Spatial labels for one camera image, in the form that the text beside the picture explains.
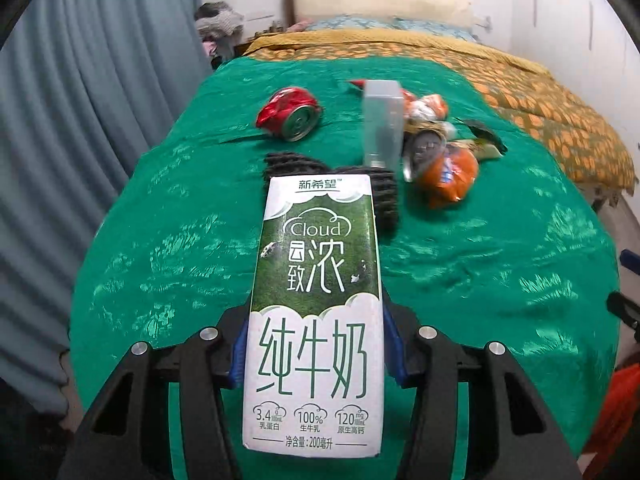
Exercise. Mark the dark green snack wrapper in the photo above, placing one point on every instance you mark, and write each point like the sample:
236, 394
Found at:
482, 132

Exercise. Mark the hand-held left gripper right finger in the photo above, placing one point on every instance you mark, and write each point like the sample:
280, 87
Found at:
395, 355

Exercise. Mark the pile of clothes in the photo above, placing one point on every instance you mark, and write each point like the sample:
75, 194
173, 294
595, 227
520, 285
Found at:
220, 20

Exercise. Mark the teal floral pillow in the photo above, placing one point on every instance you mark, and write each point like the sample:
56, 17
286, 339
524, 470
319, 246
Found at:
345, 22
435, 27

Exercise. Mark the green satin blanket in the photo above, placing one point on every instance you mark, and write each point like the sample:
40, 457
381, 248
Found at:
175, 210

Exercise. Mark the orange floral bedspread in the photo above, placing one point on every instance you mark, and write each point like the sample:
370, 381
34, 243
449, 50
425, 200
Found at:
550, 110

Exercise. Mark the orange and white snack wrapper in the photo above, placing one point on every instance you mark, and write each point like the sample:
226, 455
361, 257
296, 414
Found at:
435, 105

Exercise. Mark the orange and silver snack bag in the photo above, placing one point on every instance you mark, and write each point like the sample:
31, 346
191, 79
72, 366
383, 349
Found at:
450, 175

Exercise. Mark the clear plastic box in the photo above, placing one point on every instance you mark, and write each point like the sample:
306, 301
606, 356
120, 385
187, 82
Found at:
382, 125

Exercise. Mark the red snack wrapper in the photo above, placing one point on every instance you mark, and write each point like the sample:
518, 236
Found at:
356, 85

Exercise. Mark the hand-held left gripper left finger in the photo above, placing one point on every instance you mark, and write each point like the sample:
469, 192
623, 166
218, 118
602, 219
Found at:
240, 355

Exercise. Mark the dark object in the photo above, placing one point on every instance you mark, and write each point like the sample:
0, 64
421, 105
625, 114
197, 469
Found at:
625, 315

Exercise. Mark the grey curtain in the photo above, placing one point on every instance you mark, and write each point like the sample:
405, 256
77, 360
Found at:
100, 85

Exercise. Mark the green and white milk carton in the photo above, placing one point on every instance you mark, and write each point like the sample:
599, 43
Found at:
312, 310

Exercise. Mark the orange plastic bag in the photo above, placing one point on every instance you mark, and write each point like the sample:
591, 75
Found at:
620, 420

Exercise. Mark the crushed red can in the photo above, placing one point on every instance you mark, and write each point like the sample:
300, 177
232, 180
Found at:
280, 107

